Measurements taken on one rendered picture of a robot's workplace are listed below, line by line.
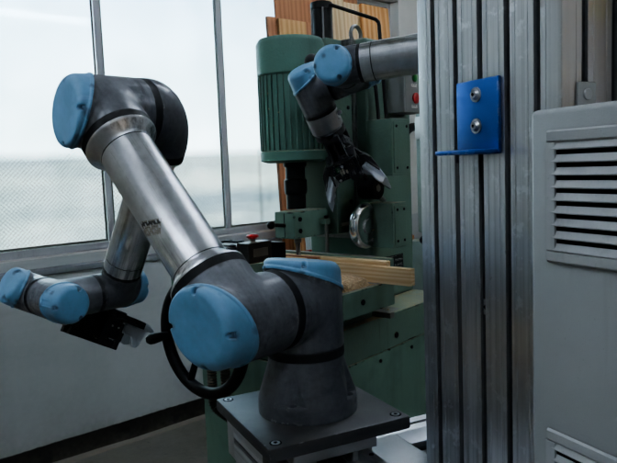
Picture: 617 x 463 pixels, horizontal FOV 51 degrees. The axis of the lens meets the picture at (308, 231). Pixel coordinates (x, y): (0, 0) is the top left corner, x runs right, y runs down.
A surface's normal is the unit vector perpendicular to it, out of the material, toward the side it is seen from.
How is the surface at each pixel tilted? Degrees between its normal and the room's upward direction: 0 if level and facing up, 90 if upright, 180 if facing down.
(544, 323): 90
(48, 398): 90
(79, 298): 93
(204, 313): 96
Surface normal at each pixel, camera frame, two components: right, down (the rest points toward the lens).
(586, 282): -0.90, 0.08
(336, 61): -0.31, 0.11
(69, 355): 0.66, 0.05
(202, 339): -0.58, 0.20
